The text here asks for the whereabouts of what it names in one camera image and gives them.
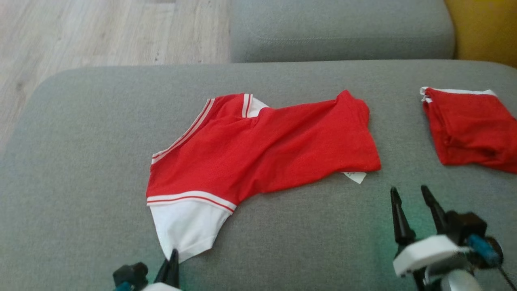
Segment right arm cable blue plug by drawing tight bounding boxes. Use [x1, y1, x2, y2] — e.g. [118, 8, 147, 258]
[466, 233, 517, 291]

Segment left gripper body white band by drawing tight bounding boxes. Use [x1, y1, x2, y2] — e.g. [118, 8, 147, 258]
[141, 283, 181, 291]

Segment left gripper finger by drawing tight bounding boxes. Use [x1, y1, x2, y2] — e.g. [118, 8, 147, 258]
[155, 252, 174, 286]
[169, 249, 181, 289]

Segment small grey sofa seat cushion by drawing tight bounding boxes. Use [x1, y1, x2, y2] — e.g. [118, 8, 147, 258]
[229, 0, 456, 63]

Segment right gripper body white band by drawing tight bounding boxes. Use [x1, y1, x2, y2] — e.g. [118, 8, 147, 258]
[393, 235, 469, 291]

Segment red jersey shirt white sleeves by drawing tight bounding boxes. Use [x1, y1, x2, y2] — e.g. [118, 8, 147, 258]
[146, 89, 382, 264]

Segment yellow fabric panel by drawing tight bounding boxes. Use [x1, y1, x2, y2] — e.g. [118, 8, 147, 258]
[444, 0, 517, 69]

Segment red shorts white trim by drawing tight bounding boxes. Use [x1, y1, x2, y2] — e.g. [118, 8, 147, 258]
[419, 86, 517, 175]

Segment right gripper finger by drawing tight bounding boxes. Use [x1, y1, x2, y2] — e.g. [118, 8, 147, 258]
[389, 186, 417, 246]
[420, 185, 449, 235]

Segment large grey sofa seat cushion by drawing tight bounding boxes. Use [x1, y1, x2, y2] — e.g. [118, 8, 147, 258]
[0, 59, 517, 291]

